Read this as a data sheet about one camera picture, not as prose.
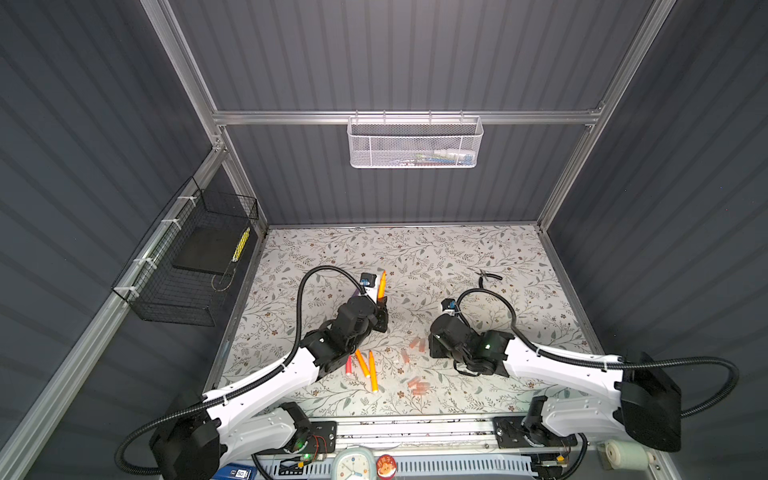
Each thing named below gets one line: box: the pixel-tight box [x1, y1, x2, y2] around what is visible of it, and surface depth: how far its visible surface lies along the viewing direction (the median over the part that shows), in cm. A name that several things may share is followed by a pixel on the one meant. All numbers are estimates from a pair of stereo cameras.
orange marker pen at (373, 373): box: [369, 350, 379, 393], surface depth 84 cm
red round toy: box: [376, 454, 397, 480], surface depth 71 cm
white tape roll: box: [605, 439, 655, 470], surface depth 65 cm
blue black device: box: [213, 463, 258, 480], surface depth 68 cm
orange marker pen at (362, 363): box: [355, 348, 370, 377], surface depth 87 cm
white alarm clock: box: [331, 447, 376, 480], surface depth 69 cm
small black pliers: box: [474, 269, 503, 289], surface depth 107 cm
